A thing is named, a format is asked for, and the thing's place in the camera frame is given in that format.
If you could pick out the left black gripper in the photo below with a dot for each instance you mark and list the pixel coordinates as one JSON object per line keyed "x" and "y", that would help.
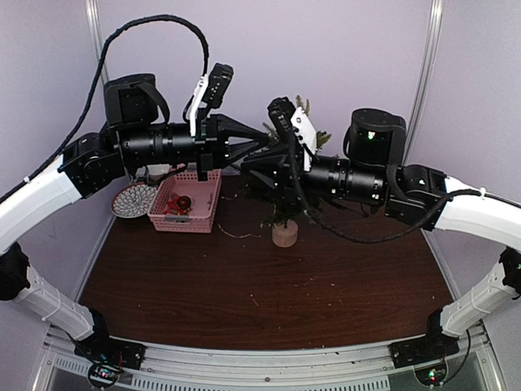
{"x": 207, "y": 133}

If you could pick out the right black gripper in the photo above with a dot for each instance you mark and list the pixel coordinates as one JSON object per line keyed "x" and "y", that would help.
{"x": 276, "y": 162}

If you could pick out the small green christmas tree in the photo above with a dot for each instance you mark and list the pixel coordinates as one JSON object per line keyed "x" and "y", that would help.
{"x": 283, "y": 224}

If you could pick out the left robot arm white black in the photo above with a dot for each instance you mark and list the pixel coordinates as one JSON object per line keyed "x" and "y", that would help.
{"x": 137, "y": 133}

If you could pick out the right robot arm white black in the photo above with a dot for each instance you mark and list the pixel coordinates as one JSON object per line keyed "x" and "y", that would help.
{"x": 372, "y": 173}

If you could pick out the red ball ornament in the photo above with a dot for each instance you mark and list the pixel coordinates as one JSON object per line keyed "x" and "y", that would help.
{"x": 184, "y": 202}

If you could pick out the pink plastic basket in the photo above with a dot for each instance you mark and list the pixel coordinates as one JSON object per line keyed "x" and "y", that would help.
{"x": 204, "y": 198}

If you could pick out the gold star ornament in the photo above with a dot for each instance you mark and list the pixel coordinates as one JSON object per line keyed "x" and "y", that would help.
{"x": 175, "y": 209}

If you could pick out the blue white patterned plate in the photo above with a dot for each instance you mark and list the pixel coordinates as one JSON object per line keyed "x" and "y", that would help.
{"x": 133, "y": 201}

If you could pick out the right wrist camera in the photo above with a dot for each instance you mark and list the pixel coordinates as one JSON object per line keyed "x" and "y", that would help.
{"x": 288, "y": 119}

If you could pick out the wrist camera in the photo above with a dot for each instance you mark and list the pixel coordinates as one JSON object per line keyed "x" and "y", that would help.
{"x": 208, "y": 94}
{"x": 288, "y": 119}

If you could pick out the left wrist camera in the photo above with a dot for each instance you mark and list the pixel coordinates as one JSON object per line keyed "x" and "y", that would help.
{"x": 208, "y": 94}

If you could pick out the right aluminium corner post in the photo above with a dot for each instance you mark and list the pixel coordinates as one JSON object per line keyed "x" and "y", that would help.
{"x": 428, "y": 61}

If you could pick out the aluminium corner post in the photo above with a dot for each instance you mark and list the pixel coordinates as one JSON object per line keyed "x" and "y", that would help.
{"x": 94, "y": 26}
{"x": 428, "y": 61}

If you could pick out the left aluminium corner post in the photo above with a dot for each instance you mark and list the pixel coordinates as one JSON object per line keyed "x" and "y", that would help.
{"x": 94, "y": 26}

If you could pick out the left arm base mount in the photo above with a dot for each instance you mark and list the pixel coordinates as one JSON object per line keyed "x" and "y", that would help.
{"x": 109, "y": 358}

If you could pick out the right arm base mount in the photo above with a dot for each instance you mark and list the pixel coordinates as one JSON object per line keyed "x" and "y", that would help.
{"x": 427, "y": 358}

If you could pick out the aluminium front rail frame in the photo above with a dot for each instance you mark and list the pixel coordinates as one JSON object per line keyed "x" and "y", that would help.
{"x": 355, "y": 367}

